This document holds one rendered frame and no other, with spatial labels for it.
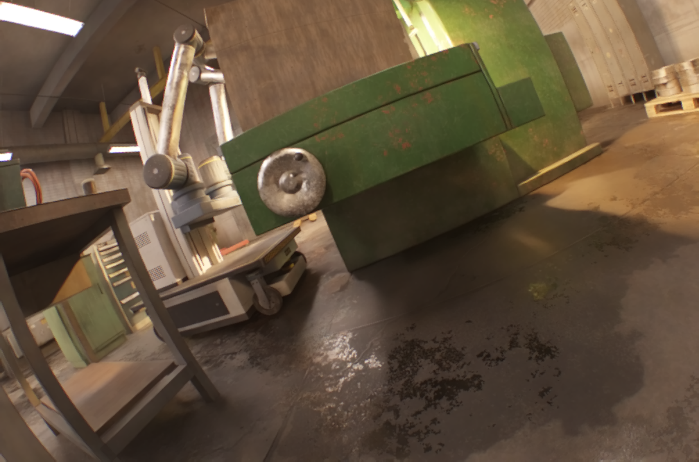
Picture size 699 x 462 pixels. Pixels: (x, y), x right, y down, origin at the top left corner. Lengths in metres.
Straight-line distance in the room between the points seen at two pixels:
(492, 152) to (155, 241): 2.33
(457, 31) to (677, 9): 3.72
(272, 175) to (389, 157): 0.35
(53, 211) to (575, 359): 1.39
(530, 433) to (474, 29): 2.21
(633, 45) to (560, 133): 2.97
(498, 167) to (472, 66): 1.06
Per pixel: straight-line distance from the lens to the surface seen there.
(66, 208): 1.01
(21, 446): 0.38
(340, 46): 1.44
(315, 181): 0.82
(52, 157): 7.99
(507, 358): 0.81
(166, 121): 1.81
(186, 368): 1.17
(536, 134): 2.27
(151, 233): 2.20
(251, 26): 1.40
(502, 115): 1.03
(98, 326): 3.12
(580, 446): 0.63
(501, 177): 1.99
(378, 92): 0.93
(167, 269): 2.19
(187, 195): 1.94
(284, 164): 0.84
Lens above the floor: 0.56
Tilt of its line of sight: 4 degrees down
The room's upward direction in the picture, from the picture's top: 23 degrees counter-clockwise
